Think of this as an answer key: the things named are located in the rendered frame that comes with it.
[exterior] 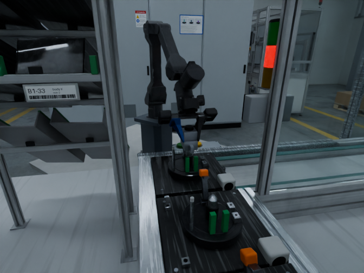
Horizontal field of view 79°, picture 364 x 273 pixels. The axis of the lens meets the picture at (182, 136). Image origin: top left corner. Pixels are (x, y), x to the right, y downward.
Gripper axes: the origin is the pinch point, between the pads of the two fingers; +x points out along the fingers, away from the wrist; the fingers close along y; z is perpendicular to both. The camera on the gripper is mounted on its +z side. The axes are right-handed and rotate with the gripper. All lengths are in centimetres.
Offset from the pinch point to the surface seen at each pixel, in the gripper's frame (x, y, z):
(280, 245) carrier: 31.9, 10.6, 19.0
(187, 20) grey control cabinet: -239, 64, -184
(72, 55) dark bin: -7.6, -26.8, 26.4
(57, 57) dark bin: -7.6, -29.6, 25.9
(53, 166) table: -2, -55, -42
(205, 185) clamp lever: 17.9, -0.2, 9.4
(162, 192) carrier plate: 17.4, -10.2, -1.4
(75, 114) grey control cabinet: -137, -115, -273
